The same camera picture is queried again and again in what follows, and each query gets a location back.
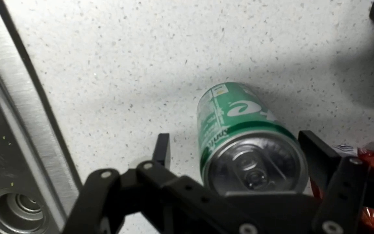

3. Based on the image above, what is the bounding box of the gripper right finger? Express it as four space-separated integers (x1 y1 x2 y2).
298 130 370 234

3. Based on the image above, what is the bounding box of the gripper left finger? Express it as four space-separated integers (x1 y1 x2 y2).
62 133 249 234

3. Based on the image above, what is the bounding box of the green soda can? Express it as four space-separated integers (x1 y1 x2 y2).
196 82 309 196

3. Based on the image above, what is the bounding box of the red snack packet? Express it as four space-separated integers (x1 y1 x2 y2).
310 145 374 234

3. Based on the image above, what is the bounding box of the stainless steel sink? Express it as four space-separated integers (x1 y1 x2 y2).
0 0 83 234

